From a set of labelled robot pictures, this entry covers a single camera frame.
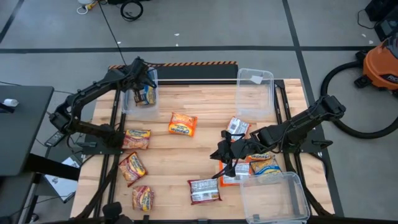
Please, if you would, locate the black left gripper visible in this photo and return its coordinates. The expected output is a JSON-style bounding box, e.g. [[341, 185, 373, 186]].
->
[[129, 57, 157, 102]]

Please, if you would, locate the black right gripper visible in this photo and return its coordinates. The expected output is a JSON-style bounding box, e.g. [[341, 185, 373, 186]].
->
[[210, 138, 252, 180]]

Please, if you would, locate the blue Maruchan ramen pack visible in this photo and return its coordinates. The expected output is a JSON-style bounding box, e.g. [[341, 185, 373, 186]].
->
[[249, 157, 282, 175], [133, 85, 157, 107]]

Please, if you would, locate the orange Maruchan ramen pack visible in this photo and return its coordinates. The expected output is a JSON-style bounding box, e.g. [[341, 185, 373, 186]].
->
[[219, 159, 252, 187], [226, 116, 252, 142], [168, 111, 198, 138], [248, 152, 272, 161]]

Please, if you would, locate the clear plastic bin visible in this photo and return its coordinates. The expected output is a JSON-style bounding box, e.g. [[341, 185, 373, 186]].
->
[[235, 67, 276, 121], [120, 67, 160, 118], [239, 171, 311, 224]]

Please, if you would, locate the red Maruchan ramen pack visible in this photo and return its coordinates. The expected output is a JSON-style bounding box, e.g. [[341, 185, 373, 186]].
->
[[118, 151, 149, 187], [131, 185, 155, 212], [187, 177, 222, 205], [122, 129, 152, 150]]

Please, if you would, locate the black hazard-striped floor mat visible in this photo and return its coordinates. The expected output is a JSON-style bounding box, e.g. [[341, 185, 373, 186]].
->
[[106, 61, 239, 81]]

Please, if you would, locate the black power brick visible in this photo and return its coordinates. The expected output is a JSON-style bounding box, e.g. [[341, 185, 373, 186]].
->
[[44, 130, 67, 147]]

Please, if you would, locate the white cardboard box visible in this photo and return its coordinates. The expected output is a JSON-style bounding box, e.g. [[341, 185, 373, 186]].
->
[[43, 155, 82, 203]]

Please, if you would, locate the black desk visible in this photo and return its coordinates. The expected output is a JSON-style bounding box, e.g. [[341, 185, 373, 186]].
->
[[0, 85, 55, 177]]

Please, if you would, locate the orange shop vacuum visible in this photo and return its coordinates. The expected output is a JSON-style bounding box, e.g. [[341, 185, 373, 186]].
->
[[354, 30, 398, 100]]

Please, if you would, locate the black equipment case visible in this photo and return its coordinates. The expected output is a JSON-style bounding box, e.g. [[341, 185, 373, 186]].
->
[[357, 0, 398, 41]]

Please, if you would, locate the thin black floor cable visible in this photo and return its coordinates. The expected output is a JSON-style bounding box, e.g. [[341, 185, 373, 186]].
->
[[97, 0, 127, 67]]

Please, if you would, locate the coiled black cable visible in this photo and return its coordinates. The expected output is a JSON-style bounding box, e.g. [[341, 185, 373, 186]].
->
[[120, 0, 144, 22]]

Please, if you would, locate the white cable with yellow plug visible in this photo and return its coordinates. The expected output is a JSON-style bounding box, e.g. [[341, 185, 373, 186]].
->
[[76, 1, 98, 16]]

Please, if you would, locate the black vacuum hose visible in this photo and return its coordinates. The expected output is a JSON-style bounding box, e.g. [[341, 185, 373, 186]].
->
[[320, 60, 398, 140]]

